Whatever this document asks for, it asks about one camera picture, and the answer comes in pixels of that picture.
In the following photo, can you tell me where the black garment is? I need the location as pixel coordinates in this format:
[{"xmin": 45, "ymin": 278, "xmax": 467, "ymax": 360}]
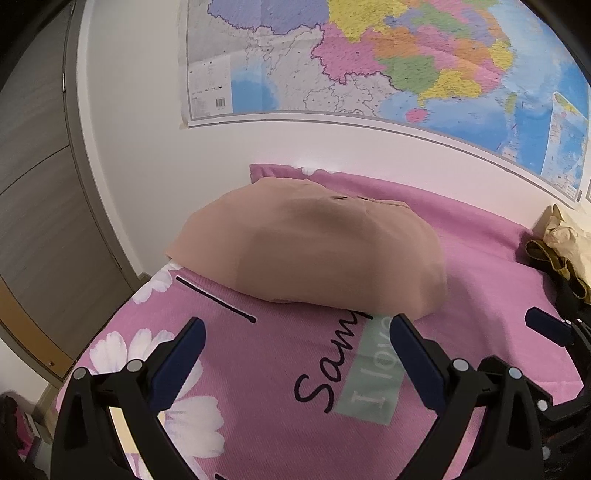
[{"xmin": 551, "ymin": 274, "xmax": 591, "ymax": 326}]

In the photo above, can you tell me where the pink floral bedsheet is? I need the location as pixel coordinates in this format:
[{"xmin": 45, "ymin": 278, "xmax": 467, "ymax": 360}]
[{"xmin": 55, "ymin": 162, "xmax": 583, "ymax": 480}]

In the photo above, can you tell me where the pink beige jacket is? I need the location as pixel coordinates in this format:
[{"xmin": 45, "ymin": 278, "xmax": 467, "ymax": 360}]
[{"xmin": 165, "ymin": 178, "xmax": 450, "ymax": 322}]

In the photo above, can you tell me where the grey wooden door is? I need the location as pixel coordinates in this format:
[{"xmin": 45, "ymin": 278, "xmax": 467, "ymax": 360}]
[{"xmin": 0, "ymin": 0, "xmax": 139, "ymax": 384}]

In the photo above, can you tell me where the dark cloth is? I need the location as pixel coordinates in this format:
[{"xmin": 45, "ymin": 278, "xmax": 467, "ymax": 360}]
[{"xmin": 0, "ymin": 392, "xmax": 44, "ymax": 480}]

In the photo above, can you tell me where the mustard olive garment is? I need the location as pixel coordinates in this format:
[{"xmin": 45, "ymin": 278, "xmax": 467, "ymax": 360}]
[{"xmin": 525, "ymin": 239, "xmax": 591, "ymax": 304}]

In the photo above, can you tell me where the colourful wall map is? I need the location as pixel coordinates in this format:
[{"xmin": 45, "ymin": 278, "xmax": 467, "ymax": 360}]
[{"xmin": 178, "ymin": 0, "xmax": 591, "ymax": 205}]

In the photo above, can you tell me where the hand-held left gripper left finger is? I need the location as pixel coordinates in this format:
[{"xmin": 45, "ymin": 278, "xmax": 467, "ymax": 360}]
[{"xmin": 50, "ymin": 316, "xmax": 206, "ymax": 480}]

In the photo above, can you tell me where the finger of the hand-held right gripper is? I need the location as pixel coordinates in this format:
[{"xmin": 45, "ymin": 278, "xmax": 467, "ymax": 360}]
[
  {"xmin": 525, "ymin": 308, "xmax": 591, "ymax": 370},
  {"xmin": 478, "ymin": 355, "xmax": 591, "ymax": 424}
]

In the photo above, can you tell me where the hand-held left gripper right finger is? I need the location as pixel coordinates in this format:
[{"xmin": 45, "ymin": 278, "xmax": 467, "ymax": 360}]
[{"xmin": 390, "ymin": 314, "xmax": 550, "ymax": 480}]

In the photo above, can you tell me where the cream garment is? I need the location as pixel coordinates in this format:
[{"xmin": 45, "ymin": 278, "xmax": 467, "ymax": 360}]
[{"xmin": 542, "ymin": 204, "xmax": 591, "ymax": 278}]

